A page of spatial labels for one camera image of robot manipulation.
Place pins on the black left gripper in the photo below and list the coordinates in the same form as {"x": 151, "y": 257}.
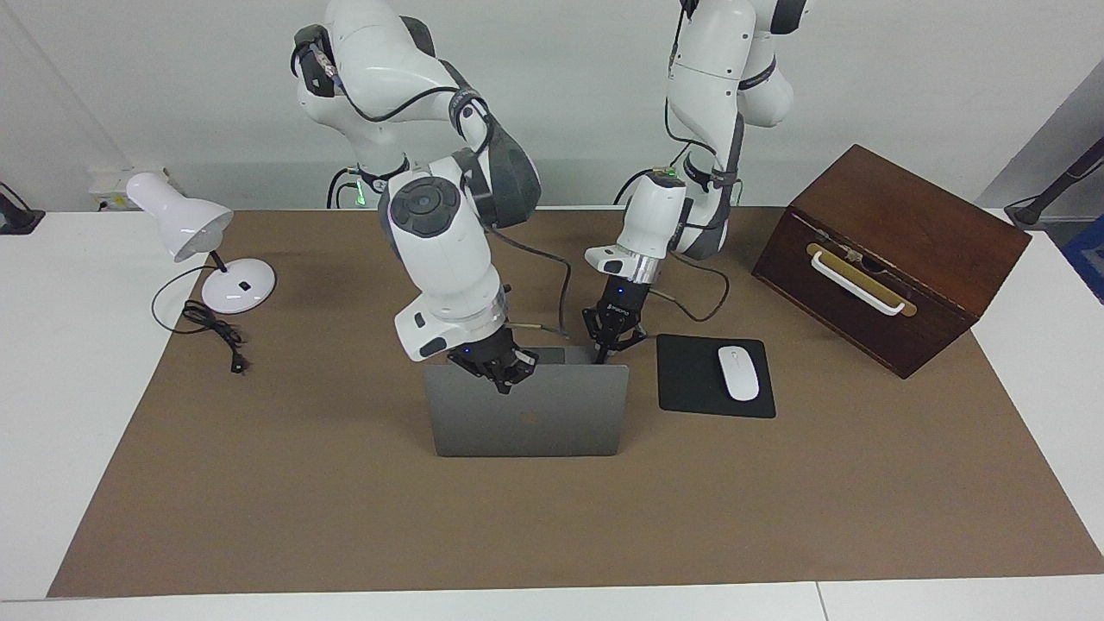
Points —
{"x": 623, "y": 297}

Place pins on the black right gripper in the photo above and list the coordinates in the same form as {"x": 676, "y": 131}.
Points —
{"x": 483, "y": 352}

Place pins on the grey laptop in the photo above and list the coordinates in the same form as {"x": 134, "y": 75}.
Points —
{"x": 552, "y": 423}

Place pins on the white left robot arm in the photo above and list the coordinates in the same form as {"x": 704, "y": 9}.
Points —
{"x": 655, "y": 216}

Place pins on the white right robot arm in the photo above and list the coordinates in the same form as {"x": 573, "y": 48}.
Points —
{"x": 440, "y": 250}

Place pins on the black mouse pad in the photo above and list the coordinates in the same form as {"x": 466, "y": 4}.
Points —
{"x": 690, "y": 379}

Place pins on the white computer mouse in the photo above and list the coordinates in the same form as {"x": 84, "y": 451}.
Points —
{"x": 738, "y": 375}

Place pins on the brown paper table mat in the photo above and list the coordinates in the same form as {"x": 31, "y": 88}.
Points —
{"x": 517, "y": 535}

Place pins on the white desk lamp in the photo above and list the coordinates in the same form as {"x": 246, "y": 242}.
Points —
{"x": 241, "y": 293}

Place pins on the dark brown wooden box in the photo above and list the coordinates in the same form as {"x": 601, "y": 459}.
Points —
{"x": 931, "y": 224}

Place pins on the white power strip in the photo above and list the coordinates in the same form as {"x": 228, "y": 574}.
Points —
{"x": 108, "y": 185}

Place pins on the black angled stand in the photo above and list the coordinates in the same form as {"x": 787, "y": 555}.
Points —
{"x": 1048, "y": 194}

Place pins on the blue crate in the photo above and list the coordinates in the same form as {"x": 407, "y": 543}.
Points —
{"x": 1088, "y": 259}

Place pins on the black stand base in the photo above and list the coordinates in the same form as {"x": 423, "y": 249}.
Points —
{"x": 17, "y": 220}

